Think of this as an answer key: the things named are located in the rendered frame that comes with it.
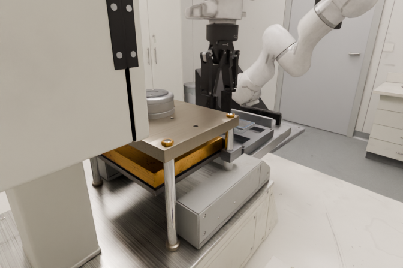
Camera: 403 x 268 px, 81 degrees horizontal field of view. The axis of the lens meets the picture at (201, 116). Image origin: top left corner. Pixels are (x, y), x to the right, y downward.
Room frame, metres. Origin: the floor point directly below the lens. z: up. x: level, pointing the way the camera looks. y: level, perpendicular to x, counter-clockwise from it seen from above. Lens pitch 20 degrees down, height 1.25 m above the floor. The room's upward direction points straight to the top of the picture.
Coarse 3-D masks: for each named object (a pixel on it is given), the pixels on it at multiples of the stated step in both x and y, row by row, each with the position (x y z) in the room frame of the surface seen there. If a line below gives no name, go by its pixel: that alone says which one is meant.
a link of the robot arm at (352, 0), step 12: (324, 0) 0.92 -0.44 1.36; (336, 0) 0.81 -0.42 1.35; (348, 0) 0.78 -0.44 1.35; (360, 0) 0.76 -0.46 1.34; (372, 0) 0.76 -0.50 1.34; (324, 12) 0.90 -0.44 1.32; (336, 12) 0.88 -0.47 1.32; (348, 12) 0.78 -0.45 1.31; (360, 12) 0.77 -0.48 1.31; (336, 24) 0.92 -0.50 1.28
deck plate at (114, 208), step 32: (96, 192) 0.42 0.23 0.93; (128, 192) 0.42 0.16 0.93; (256, 192) 0.42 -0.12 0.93; (0, 224) 0.33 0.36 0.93; (96, 224) 0.33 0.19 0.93; (128, 224) 0.33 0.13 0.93; (160, 224) 0.33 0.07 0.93; (224, 224) 0.33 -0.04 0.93; (0, 256) 0.27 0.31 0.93; (96, 256) 0.27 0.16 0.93; (128, 256) 0.27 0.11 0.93; (160, 256) 0.27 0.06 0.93; (192, 256) 0.27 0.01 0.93
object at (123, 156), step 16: (208, 144) 0.39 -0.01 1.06; (112, 160) 0.37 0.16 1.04; (128, 160) 0.33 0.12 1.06; (144, 160) 0.33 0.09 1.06; (176, 160) 0.33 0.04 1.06; (192, 160) 0.35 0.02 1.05; (208, 160) 0.39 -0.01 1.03; (128, 176) 0.34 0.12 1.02; (144, 176) 0.31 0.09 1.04; (160, 176) 0.30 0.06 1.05; (176, 176) 0.33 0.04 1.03; (160, 192) 0.30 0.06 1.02
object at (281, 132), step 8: (232, 112) 0.75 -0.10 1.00; (240, 112) 0.73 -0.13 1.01; (248, 120) 0.71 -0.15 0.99; (256, 120) 0.69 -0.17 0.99; (264, 120) 0.67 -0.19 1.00; (272, 120) 0.66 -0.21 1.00; (280, 128) 0.68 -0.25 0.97; (288, 128) 0.68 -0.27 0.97; (280, 136) 0.63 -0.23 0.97; (288, 136) 0.69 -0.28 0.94; (264, 144) 0.57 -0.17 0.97; (272, 144) 0.59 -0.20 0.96; (256, 152) 0.52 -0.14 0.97; (264, 152) 0.56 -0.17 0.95; (216, 160) 0.52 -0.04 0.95
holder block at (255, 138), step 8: (256, 128) 0.63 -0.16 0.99; (264, 128) 0.62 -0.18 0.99; (272, 128) 0.62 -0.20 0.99; (240, 136) 0.57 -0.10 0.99; (248, 136) 0.57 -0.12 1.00; (256, 136) 0.57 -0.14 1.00; (264, 136) 0.57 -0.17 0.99; (272, 136) 0.61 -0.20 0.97; (240, 144) 0.52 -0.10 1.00; (248, 144) 0.52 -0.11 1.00; (256, 144) 0.54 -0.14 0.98; (248, 152) 0.51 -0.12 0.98
